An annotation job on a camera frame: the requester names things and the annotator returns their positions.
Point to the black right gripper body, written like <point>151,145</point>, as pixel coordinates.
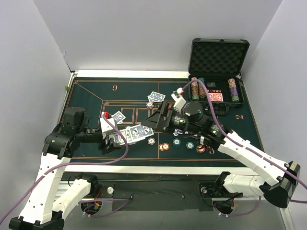
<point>165,118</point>

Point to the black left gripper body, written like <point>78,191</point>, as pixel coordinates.
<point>105,143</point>

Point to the blue card seat three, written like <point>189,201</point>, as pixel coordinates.
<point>177,132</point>

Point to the blue backed card deck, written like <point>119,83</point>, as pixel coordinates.
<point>136,133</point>

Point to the blue card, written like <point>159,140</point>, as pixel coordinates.
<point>160,97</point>
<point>152,96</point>

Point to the red five chip stack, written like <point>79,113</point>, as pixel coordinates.
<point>164,147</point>

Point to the blue card seat five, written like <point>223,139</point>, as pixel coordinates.
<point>118,117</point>

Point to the red five chips seat three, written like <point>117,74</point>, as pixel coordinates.
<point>200,149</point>

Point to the blue playing card box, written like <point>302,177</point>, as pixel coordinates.
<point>118,139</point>

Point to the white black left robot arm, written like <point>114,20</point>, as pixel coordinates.
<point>42,211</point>

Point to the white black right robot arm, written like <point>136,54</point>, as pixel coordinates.
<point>275,180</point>

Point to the green chip stack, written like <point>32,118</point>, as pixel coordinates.
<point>176,142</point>

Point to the brown chip row in case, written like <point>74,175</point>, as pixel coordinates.
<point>194,89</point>

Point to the dark green poker mat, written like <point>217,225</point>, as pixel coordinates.
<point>97,95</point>

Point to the green brown chip row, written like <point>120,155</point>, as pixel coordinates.
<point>202,93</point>

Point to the red card deck in case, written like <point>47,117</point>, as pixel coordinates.
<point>216,97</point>

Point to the purple brown chip row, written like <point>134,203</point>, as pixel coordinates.
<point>233,90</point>

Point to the black poker chip case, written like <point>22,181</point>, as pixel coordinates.
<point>217,61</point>

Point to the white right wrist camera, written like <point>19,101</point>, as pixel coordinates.
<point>179,99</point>

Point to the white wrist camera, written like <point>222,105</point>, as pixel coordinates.
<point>107,124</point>
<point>179,99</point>

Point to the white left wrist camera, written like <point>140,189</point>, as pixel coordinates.
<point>107,124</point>

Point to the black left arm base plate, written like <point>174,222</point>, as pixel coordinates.
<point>101,189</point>

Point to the aluminium mounting rail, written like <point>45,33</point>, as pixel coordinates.
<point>127,185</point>

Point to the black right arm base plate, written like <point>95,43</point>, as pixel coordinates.
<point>212,190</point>

